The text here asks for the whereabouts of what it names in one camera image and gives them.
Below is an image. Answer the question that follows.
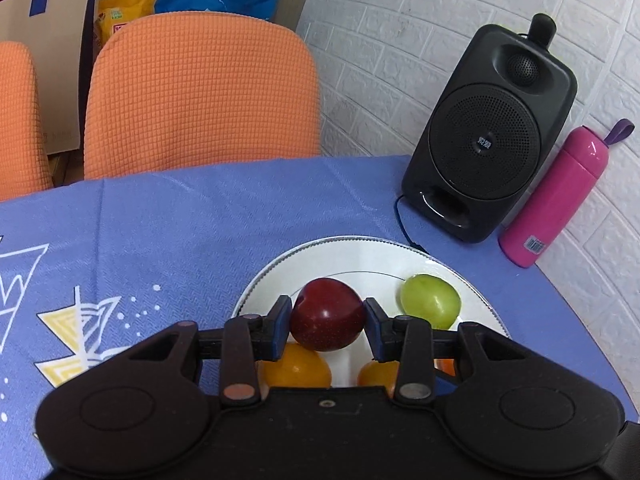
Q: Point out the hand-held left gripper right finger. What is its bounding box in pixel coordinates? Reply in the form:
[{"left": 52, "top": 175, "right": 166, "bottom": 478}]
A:
[{"left": 363, "top": 297, "right": 523, "bottom": 403}]

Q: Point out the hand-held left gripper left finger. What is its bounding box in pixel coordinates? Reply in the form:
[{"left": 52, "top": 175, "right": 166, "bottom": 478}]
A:
[{"left": 127, "top": 295, "right": 292, "bottom": 407}]

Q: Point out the small yellow-orange citrus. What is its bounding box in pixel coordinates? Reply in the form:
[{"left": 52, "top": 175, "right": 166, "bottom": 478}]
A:
[{"left": 257, "top": 342, "right": 333, "bottom": 389}]

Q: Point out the large orange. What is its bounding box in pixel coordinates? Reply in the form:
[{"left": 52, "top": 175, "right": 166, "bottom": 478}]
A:
[{"left": 356, "top": 360, "right": 401, "bottom": 393}]

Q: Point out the dark red apple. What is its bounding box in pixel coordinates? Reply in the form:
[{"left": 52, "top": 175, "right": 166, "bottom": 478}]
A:
[{"left": 290, "top": 278, "right": 367, "bottom": 352}]

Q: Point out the small green apple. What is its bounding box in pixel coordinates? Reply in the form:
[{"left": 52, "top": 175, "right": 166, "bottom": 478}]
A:
[{"left": 399, "top": 274, "right": 461, "bottom": 331}]

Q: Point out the white plate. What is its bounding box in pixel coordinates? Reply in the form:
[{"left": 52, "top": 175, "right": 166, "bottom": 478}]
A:
[{"left": 232, "top": 236, "right": 513, "bottom": 391}]

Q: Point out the blue printed tablecloth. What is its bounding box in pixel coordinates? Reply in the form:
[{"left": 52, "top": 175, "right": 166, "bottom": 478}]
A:
[{"left": 0, "top": 155, "right": 640, "bottom": 441}]

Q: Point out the pink bottle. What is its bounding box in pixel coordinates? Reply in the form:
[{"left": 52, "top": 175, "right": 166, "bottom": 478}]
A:
[{"left": 498, "top": 119, "right": 636, "bottom": 268}]

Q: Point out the black speaker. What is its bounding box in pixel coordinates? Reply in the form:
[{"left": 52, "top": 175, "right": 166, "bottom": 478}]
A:
[{"left": 402, "top": 24, "right": 578, "bottom": 244}]

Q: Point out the orange chair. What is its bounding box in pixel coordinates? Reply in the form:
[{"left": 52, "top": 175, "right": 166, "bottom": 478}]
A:
[
  {"left": 84, "top": 12, "right": 321, "bottom": 181},
  {"left": 0, "top": 41, "right": 53, "bottom": 203}
]

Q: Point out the cardboard box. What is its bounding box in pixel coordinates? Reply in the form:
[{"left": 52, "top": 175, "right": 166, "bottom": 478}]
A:
[{"left": 0, "top": 0, "right": 96, "bottom": 156}]

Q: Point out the yellow snack bag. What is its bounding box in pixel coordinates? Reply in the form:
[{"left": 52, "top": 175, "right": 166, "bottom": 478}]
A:
[{"left": 95, "top": 0, "right": 161, "bottom": 46}]

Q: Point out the black speaker cable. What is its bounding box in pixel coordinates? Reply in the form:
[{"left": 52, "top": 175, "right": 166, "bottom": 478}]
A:
[{"left": 395, "top": 194, "right": 431, "bottom": 256}]

